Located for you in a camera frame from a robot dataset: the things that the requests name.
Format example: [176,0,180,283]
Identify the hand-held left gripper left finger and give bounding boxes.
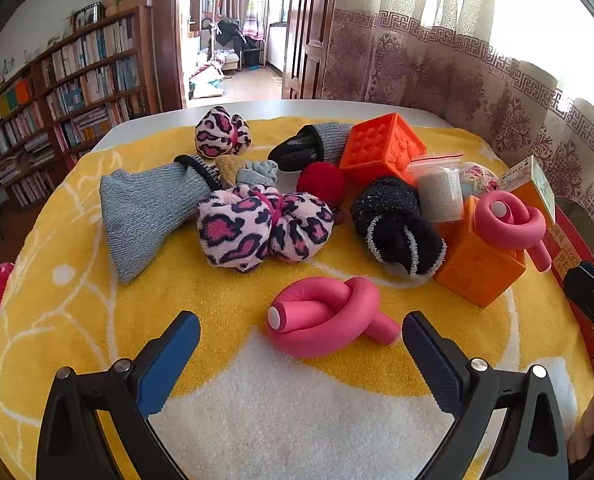
[36,310,201,480]

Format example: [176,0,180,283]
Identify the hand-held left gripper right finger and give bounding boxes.
[402,310,570,480]

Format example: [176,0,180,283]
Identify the red cardboard box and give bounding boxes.
[547,197,594,361]

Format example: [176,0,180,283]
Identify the orange rubber block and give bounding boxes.
[433,195,528,308]

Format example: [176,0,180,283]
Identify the pink knotted foam curler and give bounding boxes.
[266,276,403,359]
[474,191,552,273]

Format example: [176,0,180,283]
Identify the small yellow cardboard box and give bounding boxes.
[499,156,558,226]

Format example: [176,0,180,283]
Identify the large leopard print sock bundle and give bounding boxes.
[195,184,335,273]

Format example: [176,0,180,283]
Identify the long grey knit sock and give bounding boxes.
[100,155,223,285]

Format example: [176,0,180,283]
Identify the black fuzzy knotted sock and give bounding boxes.
[349,176,448,278]

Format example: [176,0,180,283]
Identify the clear zip bag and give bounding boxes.
[406,152,500,223]

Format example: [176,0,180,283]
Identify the pastel sock ball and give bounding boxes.
[459,161,500,196]

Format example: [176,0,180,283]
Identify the grey tan sock ball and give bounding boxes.
[214,156,280,191]

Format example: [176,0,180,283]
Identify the red yarn ball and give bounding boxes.
[297,161,349,209]

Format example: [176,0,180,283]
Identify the orange studded rubber cube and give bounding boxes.
[338,112,428,183]

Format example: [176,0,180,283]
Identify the person's right hand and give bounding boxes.
[568,367,594,466]

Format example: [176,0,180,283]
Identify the yellow white patterned towel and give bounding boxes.
[0,117,594,480]

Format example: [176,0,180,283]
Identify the small leopard print sock ball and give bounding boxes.
[194,106,253,158]

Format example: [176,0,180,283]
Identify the grey black rolled sock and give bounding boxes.
[267,122,355,173]

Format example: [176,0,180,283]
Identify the white bag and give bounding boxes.
[189,67,228,99]

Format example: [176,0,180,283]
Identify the rows of books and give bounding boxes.
[0,17,148,206]

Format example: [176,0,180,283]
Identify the patterned beige curtain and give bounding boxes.
[322,0,594,261]

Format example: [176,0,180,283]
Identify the wooden bookshelf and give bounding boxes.
[0,6,160,208]

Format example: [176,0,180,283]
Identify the dark clothes pile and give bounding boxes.
[212,19,251,52]

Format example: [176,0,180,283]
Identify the framed photo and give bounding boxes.
[72,2,103,31]

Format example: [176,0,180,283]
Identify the hanging clothes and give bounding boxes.
[244,0,271,41]

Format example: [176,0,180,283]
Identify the wooden door frame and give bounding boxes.
[152,0,189,111]

